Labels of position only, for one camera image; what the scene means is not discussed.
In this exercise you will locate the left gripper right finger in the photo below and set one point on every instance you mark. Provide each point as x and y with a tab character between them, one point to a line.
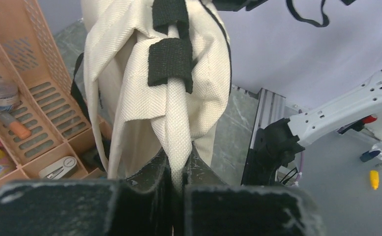
213	208

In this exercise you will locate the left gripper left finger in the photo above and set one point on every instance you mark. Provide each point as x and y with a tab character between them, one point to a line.
136	206

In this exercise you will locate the beige canvas backpack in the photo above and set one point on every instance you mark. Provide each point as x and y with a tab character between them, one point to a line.
157	76

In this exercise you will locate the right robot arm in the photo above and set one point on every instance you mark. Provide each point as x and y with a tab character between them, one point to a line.
276	144

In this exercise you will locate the white stapler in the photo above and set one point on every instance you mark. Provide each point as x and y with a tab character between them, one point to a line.
62	168

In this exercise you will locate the orange plastic file organizer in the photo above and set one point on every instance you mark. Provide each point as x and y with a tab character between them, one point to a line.
30	58

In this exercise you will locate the orange handled tool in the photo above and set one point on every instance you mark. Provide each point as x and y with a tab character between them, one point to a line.
14	125

